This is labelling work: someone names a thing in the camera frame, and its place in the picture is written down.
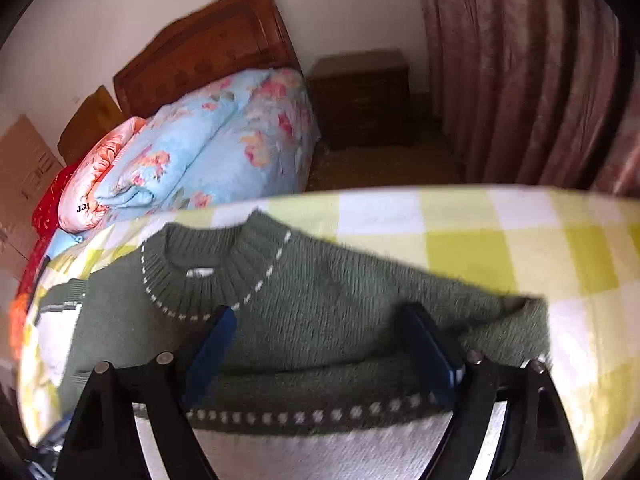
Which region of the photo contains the green knit sweater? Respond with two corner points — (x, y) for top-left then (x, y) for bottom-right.
(37, 209), (551, 480)

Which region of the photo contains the yellow checkered bed sheet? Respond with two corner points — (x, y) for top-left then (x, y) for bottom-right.
(35, 185), (639, 479)

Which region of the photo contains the light blue folded cloth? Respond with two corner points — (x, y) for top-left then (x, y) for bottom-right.
(44, 228), (85, 259)

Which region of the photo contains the pink floral folded quilt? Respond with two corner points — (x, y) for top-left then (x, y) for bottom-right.
(58, 117), (146, 234)

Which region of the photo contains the orange cloth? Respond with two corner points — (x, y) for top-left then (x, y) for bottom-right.
(9, 292), (29, 361)

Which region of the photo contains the red bedding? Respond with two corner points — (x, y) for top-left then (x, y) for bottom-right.
(14, 159), (84, 302)

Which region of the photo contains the blue floral folded quilt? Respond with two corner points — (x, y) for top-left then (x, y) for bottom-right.
(93, 68), (319, 210)

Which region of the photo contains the small wooden headboard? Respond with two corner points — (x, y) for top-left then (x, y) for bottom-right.
(58, 84), (125, 166)

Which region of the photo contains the dark wooden nightstand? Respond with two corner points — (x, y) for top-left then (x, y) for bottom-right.
(306, 49), (414, 151)

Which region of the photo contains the pink floral curtain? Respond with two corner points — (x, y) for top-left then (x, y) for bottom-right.
(421, 0), (639, 196)

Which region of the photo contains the large wooden headboard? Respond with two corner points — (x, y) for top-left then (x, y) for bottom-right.
(113, 0), (300, 117)

